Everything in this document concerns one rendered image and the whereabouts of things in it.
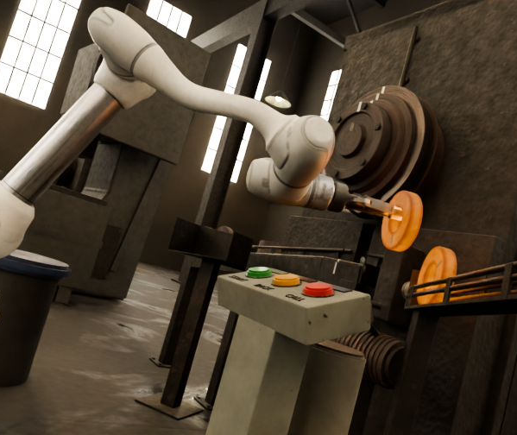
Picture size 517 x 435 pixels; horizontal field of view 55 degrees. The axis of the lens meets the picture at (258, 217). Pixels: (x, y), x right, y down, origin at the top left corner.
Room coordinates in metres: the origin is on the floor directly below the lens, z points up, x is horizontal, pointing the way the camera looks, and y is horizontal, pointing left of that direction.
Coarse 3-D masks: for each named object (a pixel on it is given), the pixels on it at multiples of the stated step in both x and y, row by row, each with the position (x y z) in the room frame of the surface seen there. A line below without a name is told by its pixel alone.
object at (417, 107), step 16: (368, 96) 1.74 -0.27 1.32; (400, 96) 1.60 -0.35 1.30; (416, 96) 1.56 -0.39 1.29; (416, 112) 1.53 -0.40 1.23; (416, 128) 1.52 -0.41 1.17; (432, 128) 1.54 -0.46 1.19; (416, 144) 1.50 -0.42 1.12; (432, 144) 1.53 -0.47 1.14; (416, 160) 1.49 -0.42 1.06; (400, 176) 1.53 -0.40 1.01; (416, 176) 1.53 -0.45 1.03; (384, 192) 1.57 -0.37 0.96
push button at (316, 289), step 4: (308, 284) 0.68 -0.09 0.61; (312, 284) 0.68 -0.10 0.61; (316, 284) 0.68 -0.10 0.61; (320, 284) 0.68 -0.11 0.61; (324, 284) 0.68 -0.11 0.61; (328, 284) 0.68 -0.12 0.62; (304, 288) 0.67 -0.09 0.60; (308, 288) 0.66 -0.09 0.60; (312, 288) 0.66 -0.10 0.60; (316, 288) 0.65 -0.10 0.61; (320, 288) 0.65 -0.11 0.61; (324, 288) 0.65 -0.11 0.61; (328, 288) 0.66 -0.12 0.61; (332, 288) 0.66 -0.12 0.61; (304, 292) 0.67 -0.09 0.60; (308, 292) 0.66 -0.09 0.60; (312, 292) 0.65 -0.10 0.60; (316, 292) 0.65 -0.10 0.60; (320, 292) 0.65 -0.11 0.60; (324, 292) 0.65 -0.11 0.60; (328, 292) 0.65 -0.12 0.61; (332, 292) 0.66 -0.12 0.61
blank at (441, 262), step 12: (432, 252) 1.23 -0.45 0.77; (444, 252) 1.17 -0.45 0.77; (432, 264) 1.22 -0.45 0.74; (444, 264) 1.14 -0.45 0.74; (456, 264) 1.15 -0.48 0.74; (420, 276) 1.27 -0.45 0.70; (432, 276) 1.25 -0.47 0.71; (444, 276) 1.14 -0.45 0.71; (432, 288) 1.17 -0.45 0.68; (420, 300) 1.23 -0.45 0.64; (432, 300) 1.16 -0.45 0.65
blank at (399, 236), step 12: (408, 192) 1.22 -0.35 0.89; (396, 204) 1.26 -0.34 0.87; (408, 204) 1.20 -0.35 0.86; (420, 204) 1.19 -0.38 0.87; (408, 216) 1.18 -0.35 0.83; (420, 216) 1.18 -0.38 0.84; (384, 228) 1.31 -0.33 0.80; (396, 228) 1.28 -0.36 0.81; (408, 228) 1.18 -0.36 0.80; (384, 240) 1.29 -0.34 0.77; (396, 240) 1.22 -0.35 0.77; (408, 240) 1.20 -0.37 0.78
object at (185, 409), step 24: (192, 240) 2.12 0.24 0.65; (216, 240) 2.11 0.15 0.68; (240, 240) 1.92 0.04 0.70; (216, 264) 1.97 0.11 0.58; (240, 264) 1.98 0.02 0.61; (192, 312) 1.96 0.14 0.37; (192, 336) 1.95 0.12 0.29; (192, 360) 2.00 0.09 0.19; (168, 384) 1.97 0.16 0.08; (168, 408) 1.94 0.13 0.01; (192, 408) 2.02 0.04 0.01
